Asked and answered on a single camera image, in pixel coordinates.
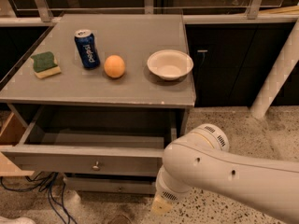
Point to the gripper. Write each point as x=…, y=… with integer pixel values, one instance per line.
x=169, y=192

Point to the grey top drawer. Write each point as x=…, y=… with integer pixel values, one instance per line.
x=87, y=159

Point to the grey drawer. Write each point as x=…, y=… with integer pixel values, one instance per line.
x=110, y=185
x=87, y=159

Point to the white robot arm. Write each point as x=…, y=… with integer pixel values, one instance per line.
x=201, y=159

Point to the grey bottom drawer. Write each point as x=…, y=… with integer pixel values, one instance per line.
x=110, y=185

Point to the grey drawer cabinet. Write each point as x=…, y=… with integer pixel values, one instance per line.
x=134, y=38

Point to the brown shoe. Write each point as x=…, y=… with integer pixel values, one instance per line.
x=120, y=219

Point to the white bowl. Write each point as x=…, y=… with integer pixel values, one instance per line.
x=169, y=64

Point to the orange fruit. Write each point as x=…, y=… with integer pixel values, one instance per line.
x=114, y=66

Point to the white shoe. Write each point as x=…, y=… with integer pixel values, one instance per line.
x=19, y=220

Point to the black low cabinet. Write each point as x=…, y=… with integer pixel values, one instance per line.
x=231, y=61

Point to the blue Pepsi can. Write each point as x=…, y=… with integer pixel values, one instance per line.
x=85, y=43

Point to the green yellow sponge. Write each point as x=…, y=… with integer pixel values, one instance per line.
x=45, y=65

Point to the white pillar leg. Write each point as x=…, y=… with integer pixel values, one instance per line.
x=280, y=71

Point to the metal glass railing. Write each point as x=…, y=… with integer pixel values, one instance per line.
x=48, y=12

